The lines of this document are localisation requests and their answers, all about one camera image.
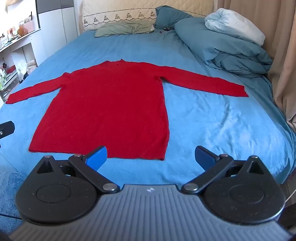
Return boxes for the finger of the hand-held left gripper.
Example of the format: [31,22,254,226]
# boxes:
[0,121,15,141]

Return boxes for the teal duvet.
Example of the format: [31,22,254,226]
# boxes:
[174,17,274,78]

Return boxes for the red knit sweater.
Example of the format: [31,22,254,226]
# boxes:
[6,59,249,161]

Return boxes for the teal pillow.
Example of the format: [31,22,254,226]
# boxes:
[154,6,195,30]

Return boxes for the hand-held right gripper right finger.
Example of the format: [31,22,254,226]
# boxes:
[181,146,275,194]

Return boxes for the light blue duvet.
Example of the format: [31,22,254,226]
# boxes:
[205,8,266,46]

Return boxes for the white wardrobe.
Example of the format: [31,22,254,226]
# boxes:
[36,0,80,61]

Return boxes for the beige pillow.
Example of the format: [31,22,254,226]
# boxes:
[82,0,214,32]

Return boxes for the beige curtain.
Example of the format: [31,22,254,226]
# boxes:
[214,0,296,132]

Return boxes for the blue fluffy rug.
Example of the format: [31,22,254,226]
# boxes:
[0,154,26,233]

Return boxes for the pink basket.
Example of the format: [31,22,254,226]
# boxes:
[24,20,35,33]

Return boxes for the bed with blue sheet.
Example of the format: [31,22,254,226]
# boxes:
[0,30,296,184]

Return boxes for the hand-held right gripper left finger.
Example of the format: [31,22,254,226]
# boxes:
[36,146,120,194]

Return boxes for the green pillow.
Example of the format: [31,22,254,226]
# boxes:
[95,20,156,37]

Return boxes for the white shelf unit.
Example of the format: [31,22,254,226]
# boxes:
[0,30,40,103]

